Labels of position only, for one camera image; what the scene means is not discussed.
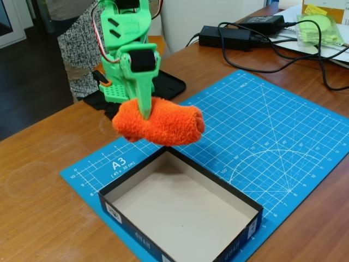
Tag black power adapter blue dot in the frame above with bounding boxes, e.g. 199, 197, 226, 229
198, 25, 253, 52

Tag long looping black cable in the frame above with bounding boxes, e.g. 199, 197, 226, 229
217, 20, 349, 91

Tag orange fluffy towel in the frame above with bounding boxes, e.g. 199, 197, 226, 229
111, 96, 206, 147

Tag plastic bag of green parts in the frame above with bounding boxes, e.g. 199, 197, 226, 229
296, 13, 345, 54

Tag black power adapter white label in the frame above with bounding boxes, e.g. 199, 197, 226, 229
236, 15, 286, 35

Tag black cardboard box tray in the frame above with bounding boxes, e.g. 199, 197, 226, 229
98, 146, 264, 262

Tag brown cardboard package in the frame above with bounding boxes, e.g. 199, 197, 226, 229
302, 0, 346, 25

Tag yellow sticky note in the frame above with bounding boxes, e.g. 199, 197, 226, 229
305, 3, 328, 16

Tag grey adapter cable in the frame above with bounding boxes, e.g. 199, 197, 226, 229
185, 32, 201, 49

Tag person in speckled clothing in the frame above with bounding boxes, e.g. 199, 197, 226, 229
45, 0, 115, 103

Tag white framed glass door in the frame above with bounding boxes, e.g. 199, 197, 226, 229
0, 0, 27, 49

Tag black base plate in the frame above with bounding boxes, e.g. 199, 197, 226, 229
83, 69, 187, 121

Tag blue A3 cutting mat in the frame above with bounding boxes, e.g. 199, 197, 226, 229
59, 69, 349, 262

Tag black adapter output cable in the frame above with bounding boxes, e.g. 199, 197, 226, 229
249, 34, 349, 60

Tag white paper sheets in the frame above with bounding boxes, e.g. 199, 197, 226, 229
268, 8, 349, 69

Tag orange and black clamp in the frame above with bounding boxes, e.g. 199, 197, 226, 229
92, 70, 112, 88

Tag red white black servo wire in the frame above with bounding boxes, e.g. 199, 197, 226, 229
148, 0, 165, 20
91, 3, 117, 66

